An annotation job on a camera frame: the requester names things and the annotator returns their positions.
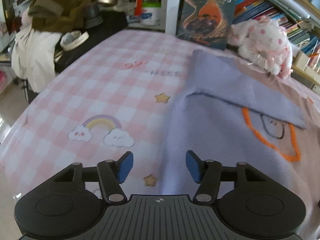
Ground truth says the red tassel ornament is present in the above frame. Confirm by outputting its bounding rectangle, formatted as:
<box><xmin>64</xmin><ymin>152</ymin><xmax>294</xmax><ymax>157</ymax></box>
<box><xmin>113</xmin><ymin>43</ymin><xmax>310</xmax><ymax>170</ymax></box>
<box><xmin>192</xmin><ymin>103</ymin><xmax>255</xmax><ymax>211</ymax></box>
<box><xmin>134</xmin><ymin>0</ymin><xmax>143</xmax><ymax>17</ymax></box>

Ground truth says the white smart watch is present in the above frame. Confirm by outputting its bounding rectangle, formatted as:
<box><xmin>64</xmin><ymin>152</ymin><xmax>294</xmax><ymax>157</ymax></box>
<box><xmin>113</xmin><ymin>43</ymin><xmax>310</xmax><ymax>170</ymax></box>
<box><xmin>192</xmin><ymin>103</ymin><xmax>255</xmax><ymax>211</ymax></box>
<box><xmin>60</xmin><ymin>30</ymin><xmax>89</xmax><ymax>51</ymax></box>

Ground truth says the olive brown jacket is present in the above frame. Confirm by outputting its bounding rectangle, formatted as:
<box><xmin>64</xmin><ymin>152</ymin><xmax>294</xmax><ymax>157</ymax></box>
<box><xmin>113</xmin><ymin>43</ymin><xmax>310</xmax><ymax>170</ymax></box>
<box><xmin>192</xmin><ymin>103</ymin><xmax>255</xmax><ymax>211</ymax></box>
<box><xmin>28</xmin><ymin>0</ymin><xmax>93</xmax><ymax>34</ymax></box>

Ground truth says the pink checkered cartoon table mat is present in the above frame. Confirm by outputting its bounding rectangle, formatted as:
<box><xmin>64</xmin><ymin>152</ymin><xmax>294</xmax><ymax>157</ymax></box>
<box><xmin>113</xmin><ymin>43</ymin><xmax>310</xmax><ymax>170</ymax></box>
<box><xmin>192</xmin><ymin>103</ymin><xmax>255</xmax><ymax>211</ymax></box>
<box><xmin>0</xmin><ymin>28</ymin><xmax>320</xmax><ymax>205</ymax></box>

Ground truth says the white cloth garment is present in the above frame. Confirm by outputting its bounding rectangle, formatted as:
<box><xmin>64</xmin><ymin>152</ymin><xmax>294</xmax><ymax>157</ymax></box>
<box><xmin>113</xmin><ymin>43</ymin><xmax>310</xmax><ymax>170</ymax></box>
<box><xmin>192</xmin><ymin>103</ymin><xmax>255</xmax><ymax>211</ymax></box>
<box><xmin>11</xmin><ymin>25</ymin><xmax>62</xmax><ymax>93</ymax></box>

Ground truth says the white pink plush bunny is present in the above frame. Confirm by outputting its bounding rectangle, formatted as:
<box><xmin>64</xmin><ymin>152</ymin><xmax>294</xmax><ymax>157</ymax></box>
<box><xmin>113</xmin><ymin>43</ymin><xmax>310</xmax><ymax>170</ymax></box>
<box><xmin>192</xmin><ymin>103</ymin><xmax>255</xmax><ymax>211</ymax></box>
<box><xmin>228</xmin><ymin>16</ymin><xmax>293</xmax><ymax>79</ymax></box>

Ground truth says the Harry Potter book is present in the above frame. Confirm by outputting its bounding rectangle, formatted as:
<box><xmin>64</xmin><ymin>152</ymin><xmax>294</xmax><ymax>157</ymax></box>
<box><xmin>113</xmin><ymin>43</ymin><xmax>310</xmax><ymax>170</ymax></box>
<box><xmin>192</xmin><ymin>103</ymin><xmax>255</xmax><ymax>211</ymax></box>
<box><xmin>177</xmin><ymin>0</ymin><xmax>237</xmax><ymax>50</ymax></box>

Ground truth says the white green-lid jar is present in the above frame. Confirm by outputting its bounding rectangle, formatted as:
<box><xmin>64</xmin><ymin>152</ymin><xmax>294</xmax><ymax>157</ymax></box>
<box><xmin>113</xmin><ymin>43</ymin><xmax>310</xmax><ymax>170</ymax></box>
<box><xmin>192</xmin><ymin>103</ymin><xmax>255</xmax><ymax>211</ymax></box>
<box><xmin>140</xmin><ymin>2</ymin><xmax>161</xmax><ymax>27</ymax></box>

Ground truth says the purple and pink knit sweater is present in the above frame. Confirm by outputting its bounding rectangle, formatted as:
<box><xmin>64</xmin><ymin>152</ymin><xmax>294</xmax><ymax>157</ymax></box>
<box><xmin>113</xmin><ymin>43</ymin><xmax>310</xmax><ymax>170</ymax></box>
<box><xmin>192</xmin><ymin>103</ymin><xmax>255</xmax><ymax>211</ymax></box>
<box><xmin>161</xmin><ymin>49</ymin><xmax>319</xmax><ymax>239</ymax></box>

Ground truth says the white wooden bookshelf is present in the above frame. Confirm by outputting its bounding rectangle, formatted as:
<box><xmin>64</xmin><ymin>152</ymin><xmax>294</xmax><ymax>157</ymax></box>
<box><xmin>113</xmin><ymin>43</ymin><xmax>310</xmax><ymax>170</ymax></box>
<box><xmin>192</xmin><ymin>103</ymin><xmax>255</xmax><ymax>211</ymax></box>
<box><xmin>177</xmin><ymin>0</ymin><xmax>319</xmax><ymax>79</ymax></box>

